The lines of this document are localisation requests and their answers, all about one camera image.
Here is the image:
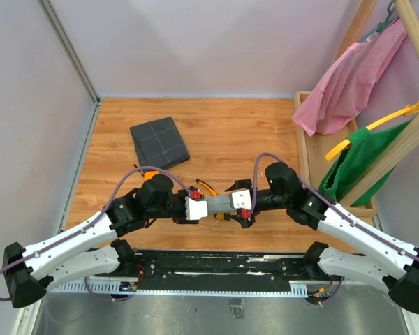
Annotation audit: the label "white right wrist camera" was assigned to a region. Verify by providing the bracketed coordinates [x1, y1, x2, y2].
[230, 189, 252, 211]

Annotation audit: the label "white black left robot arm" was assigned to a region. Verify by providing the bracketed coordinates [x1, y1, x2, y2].
[3, 174, 200, 308]

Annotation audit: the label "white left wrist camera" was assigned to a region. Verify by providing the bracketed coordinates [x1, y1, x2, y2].
[185, 197, 208, 221]

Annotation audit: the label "aluminium frame rail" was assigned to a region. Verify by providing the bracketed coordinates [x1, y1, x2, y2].
[27, 249, 416, 297]

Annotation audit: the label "orange black pliers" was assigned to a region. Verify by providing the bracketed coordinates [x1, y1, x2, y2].
[195, 179, 218, 196]

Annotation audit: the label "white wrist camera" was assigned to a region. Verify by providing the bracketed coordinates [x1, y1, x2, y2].
[185, 197, 208, 221]
[230, 189, 252, 211]

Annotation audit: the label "orange tape measure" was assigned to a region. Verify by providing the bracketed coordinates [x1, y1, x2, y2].
[143, 170, 160, 181]

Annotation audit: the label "dark grey checked cloth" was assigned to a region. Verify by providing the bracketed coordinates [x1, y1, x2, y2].
[130, 117, 190, 170]

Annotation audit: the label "pink shirt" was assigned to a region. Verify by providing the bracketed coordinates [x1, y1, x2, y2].
[293, 19, 406, 136]

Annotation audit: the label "wooden clothes rack frame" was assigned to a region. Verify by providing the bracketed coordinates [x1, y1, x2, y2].
[296, 1, 419, 217]

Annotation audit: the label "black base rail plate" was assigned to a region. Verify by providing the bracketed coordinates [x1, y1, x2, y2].
[97, 249, 339, 293]

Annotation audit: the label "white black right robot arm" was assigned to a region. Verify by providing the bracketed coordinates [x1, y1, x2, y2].
[229, 162, 419, 314]

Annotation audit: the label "teal clothes hanger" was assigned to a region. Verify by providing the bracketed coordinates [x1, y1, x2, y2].
[358, 0, 399, 43]

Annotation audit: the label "green shirt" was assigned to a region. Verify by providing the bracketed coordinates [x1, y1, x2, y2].
[318, 121, 409, 202]

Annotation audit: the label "yellow clothes hanger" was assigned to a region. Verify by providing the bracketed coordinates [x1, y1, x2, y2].
[325, 100, 419, 161]

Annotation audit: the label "grey plastic tool case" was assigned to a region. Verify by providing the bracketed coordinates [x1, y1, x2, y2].
[204, 195, 235, 214]

